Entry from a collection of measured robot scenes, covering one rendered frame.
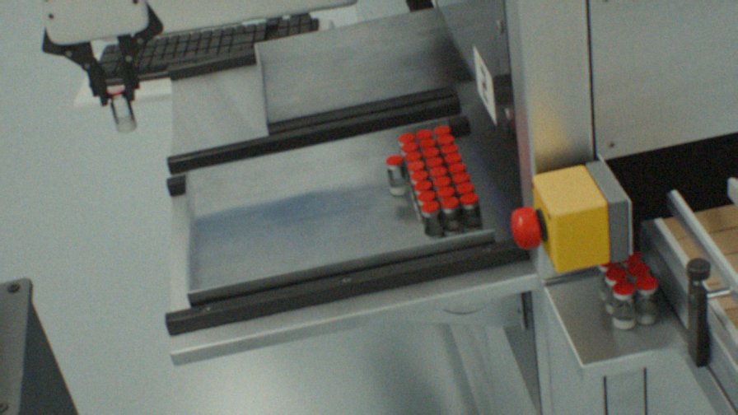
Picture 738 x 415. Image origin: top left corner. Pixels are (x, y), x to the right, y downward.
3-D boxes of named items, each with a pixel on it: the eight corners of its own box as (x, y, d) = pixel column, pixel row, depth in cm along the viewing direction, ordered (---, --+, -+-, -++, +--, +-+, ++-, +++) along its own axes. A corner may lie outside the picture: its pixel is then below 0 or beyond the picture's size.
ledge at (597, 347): (671, 272, 118) (671, 258, 117) (721, 351, 107) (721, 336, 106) (544, 300, 117) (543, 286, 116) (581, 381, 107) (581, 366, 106)
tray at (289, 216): (450, 141, 144) (446, 117, 142) (497, 255, 122) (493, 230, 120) (192, 193, 143) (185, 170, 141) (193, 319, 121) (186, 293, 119)
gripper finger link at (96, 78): (94, 35, 113) (109, 95, 116) (63, 40, 113) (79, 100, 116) (92, 45, 110) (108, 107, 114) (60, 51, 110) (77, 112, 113)
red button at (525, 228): (546, 228, 109) (544, 194, 106) (558, 251, 105) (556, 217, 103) (509, 236, 109) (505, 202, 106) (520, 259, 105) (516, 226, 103)
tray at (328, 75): (472, 20, 173) (470, -1, 171) (516, 95, 151) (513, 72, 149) (259, 64, 172) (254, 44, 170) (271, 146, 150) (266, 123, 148)
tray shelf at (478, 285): (466, 18, 178) (465, 7, 177) (609, 272, 119) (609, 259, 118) (173, 79, 176) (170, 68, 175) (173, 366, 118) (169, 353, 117)
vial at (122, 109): (137, 123, 118) (128, 86, 116) (137, 131, 116) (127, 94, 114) (117, 127, 118) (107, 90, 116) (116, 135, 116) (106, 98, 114)
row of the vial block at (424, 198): (418, 162, 140) (413, 131, 138) (446, 242, 125) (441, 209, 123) (401, 165, 140) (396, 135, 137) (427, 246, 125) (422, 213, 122)
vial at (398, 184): (406, 184, 136) (401, 153, 134) (409, 193, 134) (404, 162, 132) (389, 188, 136) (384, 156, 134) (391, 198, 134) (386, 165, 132)
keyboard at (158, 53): (319, 22, 199) (317, 10, 198) (317, 57, 188) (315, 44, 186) (105, 54, 203) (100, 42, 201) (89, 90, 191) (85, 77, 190)
